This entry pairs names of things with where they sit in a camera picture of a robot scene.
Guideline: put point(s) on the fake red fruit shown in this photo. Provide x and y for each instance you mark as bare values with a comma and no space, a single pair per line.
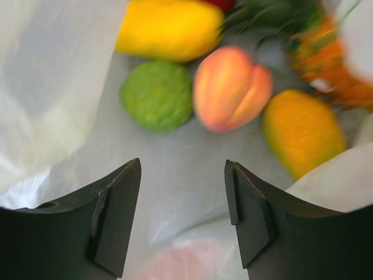
225,5

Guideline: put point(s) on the fake yellow fruit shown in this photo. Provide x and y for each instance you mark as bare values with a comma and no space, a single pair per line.
179,31

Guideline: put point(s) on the fake orange green mango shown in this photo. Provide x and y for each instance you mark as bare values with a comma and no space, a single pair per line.
302,131

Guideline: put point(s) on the translucent plastic bag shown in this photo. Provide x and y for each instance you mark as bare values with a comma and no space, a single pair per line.
63,127

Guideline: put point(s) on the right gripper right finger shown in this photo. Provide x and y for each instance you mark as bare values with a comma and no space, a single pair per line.
283,237

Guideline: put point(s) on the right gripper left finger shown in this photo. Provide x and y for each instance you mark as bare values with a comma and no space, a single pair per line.
82,235

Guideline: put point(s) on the fake green custard apple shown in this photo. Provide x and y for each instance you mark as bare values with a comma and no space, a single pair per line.
158,95

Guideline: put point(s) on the fake orange pineapple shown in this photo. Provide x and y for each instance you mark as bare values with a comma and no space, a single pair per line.
312,41

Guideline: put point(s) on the fake peach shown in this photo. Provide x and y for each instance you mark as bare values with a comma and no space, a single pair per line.
230,89

